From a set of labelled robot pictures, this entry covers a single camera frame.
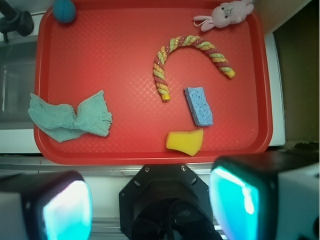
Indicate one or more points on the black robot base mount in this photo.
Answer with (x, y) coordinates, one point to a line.
(166, 202)

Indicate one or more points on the pink plush bunny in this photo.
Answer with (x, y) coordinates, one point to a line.
(227, 13)

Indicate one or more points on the blue sponge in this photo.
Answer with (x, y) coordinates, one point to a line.
(199, 107)

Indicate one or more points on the red plastic tray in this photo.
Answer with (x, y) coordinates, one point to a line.
(111, 47)

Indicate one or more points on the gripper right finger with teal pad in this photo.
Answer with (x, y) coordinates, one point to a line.
(274, 195)

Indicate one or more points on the blue ball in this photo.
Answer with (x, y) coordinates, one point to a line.
(64, 11)

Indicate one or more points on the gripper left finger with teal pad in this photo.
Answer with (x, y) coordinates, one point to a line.
(45, 206)

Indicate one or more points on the black clamp knob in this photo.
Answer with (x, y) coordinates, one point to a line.
(14, 20)

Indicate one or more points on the yellow sponge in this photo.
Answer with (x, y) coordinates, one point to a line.
(188, 142)

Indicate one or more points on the teal crumpled cloth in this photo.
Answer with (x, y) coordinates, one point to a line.
(63, 123)

